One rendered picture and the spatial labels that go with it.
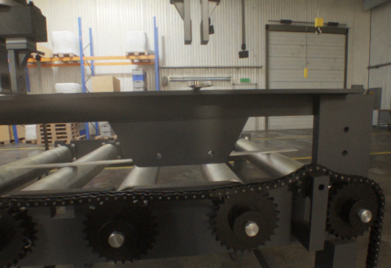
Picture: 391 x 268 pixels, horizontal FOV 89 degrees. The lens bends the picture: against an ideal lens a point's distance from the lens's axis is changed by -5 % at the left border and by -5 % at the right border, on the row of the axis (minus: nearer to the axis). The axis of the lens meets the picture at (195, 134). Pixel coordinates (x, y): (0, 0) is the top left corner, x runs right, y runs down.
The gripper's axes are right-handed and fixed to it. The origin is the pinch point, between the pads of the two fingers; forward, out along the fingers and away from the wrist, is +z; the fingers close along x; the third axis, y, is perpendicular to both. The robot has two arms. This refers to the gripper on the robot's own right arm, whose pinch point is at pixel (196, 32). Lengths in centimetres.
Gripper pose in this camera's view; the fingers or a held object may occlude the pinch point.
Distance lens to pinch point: 45.4
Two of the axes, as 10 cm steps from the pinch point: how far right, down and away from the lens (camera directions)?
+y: 1.0, 1.2, -9.9
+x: 9.9, -0.4, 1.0
